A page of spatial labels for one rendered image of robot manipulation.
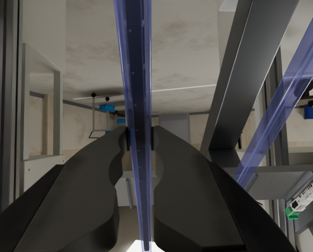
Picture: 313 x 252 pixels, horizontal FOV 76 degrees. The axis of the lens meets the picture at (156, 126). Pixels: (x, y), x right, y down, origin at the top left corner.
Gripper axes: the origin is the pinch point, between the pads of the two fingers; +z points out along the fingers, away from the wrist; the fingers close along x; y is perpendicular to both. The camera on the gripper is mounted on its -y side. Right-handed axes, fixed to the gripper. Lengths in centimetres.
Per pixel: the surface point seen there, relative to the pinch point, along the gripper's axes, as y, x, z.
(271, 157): 27, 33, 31
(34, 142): 199, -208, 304
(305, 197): 14.8, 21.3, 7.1
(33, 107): 145, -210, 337
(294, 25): -4, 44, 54
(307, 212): 34, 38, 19
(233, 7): -7.0, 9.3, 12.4
